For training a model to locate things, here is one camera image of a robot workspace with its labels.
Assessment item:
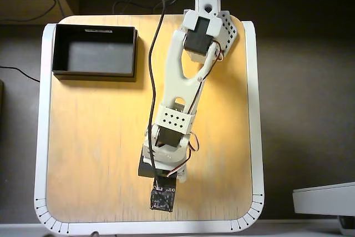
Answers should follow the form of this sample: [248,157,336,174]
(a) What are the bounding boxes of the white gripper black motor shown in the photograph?
[138,148,192,185]

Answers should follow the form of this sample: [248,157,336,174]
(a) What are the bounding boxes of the black rectangular bin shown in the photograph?
[52,23,139,83]

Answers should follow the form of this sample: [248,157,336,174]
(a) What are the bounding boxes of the white flat device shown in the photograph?
[292,181,355,217]

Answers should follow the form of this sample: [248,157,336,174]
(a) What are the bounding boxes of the red white servo wires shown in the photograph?
[166,41,225,179]

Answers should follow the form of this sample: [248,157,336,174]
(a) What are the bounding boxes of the black wrist camera circuit board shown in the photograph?
[149,177,178,213]

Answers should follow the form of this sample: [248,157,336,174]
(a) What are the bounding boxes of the black camera cable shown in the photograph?
[148,0,168,185]

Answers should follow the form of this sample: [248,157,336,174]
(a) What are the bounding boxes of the thin black cable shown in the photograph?
[0,65,41,83]

